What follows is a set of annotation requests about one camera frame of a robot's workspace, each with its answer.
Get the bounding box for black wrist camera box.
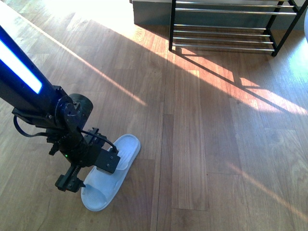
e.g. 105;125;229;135
94;149;120;174

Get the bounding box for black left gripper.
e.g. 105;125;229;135
46;128;107;193

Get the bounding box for black metal shoe rack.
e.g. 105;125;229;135
168;0;308;57

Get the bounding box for black camera cable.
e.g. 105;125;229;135
77;128;120;154

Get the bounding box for light blue slipper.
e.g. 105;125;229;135
81;134;141;212

